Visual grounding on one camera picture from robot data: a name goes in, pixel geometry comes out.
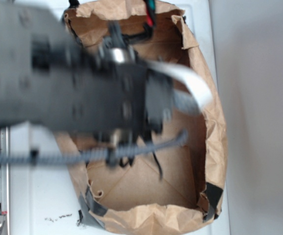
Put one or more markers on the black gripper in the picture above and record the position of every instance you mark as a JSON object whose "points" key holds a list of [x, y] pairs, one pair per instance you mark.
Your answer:
{"points": [[132, 97]]}

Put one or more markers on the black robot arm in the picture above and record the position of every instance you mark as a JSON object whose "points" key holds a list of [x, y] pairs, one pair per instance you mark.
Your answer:
{"points": [[48, 78]]}

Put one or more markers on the brown paper bag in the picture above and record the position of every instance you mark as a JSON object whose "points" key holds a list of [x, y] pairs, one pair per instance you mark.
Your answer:
{"points": [[161, 176]]}

